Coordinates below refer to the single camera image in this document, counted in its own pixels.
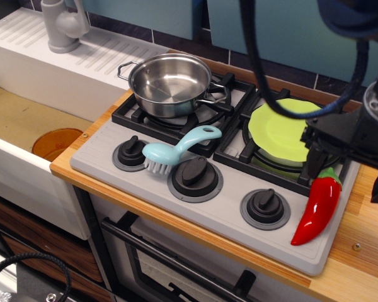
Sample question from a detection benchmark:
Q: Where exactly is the black burner grate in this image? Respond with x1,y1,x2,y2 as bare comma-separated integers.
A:
213,87,353,196
112,72,256,145

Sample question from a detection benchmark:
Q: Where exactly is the black stove knob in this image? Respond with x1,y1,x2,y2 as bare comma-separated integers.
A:
167,156,224,203
240,189,291,231
112,135,147,172

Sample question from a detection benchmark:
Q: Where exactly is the black left stove knob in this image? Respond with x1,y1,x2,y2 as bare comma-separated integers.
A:
112,135,147,172

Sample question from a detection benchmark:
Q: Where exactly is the black right stove knob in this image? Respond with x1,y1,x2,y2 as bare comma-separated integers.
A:
240,189,291,231

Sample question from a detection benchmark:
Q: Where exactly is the grey toy faucet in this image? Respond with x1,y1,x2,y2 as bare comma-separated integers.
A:
41,0,90,53

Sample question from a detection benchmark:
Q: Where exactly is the wooden drawer front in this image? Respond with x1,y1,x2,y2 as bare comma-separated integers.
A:
0,197,113,301

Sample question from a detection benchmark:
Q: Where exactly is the orange sink drain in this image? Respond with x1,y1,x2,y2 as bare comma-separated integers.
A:
31,128,83,162

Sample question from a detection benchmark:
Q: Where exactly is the black middle stove knob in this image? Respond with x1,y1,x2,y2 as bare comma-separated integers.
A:
167,156,224,203

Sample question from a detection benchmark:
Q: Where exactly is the black oven door handle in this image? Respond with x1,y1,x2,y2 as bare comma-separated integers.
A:
101,218,253,301

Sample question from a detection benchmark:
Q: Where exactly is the stainless steel pot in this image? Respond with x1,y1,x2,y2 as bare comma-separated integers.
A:
117,53,233,119

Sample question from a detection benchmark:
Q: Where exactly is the grey toy stove top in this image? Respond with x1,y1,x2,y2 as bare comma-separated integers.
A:
70,74,359,276

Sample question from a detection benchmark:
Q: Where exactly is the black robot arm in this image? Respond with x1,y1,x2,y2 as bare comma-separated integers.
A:
301,1,378,203

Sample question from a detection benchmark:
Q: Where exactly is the black right burner grate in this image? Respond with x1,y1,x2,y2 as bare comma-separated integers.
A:
213,87,353,196

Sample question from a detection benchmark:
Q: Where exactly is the light blue dish brush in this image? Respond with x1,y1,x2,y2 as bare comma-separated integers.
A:
142,125,222,175

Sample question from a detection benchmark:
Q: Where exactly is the white toy sink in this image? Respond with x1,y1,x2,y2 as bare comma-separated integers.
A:
0,8,167,240

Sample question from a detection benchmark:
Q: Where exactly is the black cable at bottom left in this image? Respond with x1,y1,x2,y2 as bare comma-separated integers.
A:
0,252,72,302

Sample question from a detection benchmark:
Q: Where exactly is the light green plate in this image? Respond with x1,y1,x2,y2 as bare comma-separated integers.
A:
248,104,309,166

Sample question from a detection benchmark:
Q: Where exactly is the red chili pepper toy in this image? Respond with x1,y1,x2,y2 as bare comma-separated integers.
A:
290,167,342,246

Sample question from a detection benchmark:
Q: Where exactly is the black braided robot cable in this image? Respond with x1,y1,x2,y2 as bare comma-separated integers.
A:
239,0,371,120

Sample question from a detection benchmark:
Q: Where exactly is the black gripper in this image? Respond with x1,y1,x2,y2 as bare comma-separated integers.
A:
301,81,378,203

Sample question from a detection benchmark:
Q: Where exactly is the black left burner grate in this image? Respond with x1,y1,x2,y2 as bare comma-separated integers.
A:
112,72,256,145

